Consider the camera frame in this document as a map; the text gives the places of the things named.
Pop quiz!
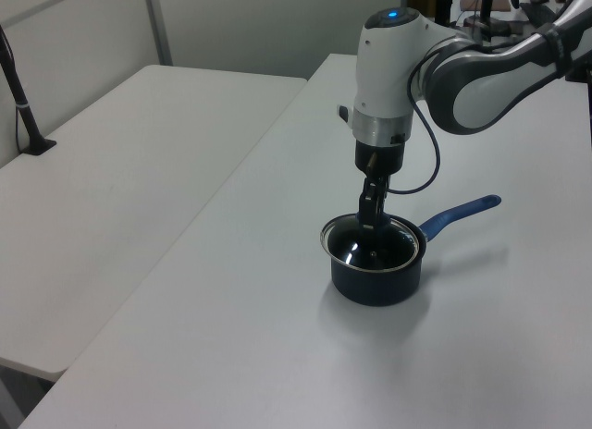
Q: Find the black monitor stand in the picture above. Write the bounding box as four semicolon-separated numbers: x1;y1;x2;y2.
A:
465;0;515;38

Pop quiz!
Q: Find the black camera stand pole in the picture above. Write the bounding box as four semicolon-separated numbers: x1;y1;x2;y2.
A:
0;24;58;157

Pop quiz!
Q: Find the dark saucepan with blue handle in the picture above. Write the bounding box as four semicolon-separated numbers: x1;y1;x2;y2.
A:
327;193;503;308

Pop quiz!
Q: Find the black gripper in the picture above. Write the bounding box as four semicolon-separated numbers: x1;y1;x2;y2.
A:
354;141;408;233

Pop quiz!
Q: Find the black keyboard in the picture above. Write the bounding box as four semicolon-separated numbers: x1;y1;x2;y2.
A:
519;2;559;29

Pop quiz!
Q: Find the glass lid with blue knob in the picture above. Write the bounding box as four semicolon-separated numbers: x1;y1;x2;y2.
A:
318;214;427;274

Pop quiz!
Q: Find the grey metal partition post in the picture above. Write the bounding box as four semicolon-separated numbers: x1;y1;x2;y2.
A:
142;0;174;66

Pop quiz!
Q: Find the black clamped camera stand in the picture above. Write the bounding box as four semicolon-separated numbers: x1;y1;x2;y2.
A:
564;62;592;84

